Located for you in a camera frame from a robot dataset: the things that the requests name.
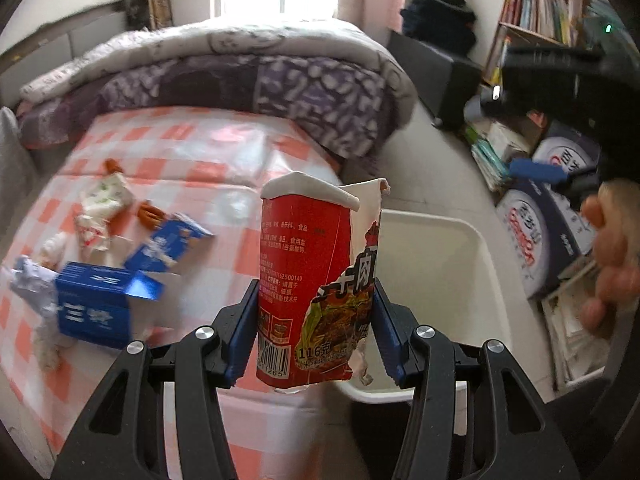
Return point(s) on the wooden bookshelf with books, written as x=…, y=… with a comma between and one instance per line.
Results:
x=533, y=23

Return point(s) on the lower Ganten water carton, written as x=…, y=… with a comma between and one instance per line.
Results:
x=551, y=241

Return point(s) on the orange peel piece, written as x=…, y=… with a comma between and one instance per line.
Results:
x=149, y=216

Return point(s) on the pile of dark clothes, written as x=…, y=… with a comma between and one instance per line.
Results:
x=447, y=24

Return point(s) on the ganten water carton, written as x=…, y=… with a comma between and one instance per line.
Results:
x=565, y=147
x=551, y=241

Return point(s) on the grey checkered cushion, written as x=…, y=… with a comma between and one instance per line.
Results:
x=18, y=173

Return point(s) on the bed with grey headboard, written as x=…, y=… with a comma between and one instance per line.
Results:
x=57, y=43

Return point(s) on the black storage bench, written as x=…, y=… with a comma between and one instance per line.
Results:
x=444, y=81

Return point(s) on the blue biscuit box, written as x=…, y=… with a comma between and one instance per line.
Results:
x=166, y=246

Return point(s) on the stack of white papers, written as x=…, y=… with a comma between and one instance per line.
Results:
x=578, y=357

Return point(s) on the green leaf paper cup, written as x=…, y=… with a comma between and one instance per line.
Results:
x=107, y=197

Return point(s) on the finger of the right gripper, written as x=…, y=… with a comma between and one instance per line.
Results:
x=525, y=168

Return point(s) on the upper Ganten water carton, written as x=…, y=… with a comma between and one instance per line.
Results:
x=565, y=147

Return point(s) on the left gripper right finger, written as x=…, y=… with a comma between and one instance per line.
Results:
x=474, y=413

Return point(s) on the person's right hand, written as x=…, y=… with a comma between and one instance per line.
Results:
x=614, y=212

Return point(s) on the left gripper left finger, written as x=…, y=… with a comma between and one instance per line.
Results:
x=120, y=432

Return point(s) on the blue milk carton box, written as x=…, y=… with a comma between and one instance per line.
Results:
x=106, y=306

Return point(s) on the red instant noodle cup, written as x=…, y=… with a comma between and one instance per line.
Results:
x=317, y=256

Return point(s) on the white plastic trash bin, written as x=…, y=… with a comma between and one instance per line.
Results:
x=441, y=269

